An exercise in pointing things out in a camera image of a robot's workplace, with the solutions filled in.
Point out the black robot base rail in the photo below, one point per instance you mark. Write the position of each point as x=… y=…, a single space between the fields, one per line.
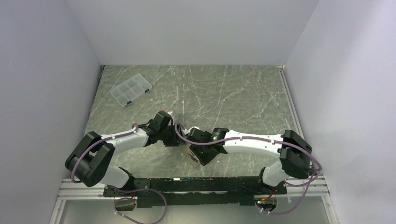
x=241 y=190

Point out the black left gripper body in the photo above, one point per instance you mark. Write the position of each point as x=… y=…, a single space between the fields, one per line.
x=169 y=136

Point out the white remote control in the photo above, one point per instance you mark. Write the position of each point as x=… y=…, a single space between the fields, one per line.
x=195 y=165

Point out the aluminium frame rail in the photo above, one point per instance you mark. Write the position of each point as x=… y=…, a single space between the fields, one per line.
x=329 y=209

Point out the blue purple battery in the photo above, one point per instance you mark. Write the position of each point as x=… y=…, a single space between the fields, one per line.
x=192 y=157

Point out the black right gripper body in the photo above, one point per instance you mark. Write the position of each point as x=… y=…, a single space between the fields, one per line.
x=204 y=157

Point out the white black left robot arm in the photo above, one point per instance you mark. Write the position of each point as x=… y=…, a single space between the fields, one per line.
x=89 y=162

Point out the clear plastic organizer box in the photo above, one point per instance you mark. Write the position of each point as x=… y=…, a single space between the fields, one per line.
x=131 y=90

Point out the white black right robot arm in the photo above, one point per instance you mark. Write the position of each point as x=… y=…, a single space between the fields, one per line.
x=290 y=150

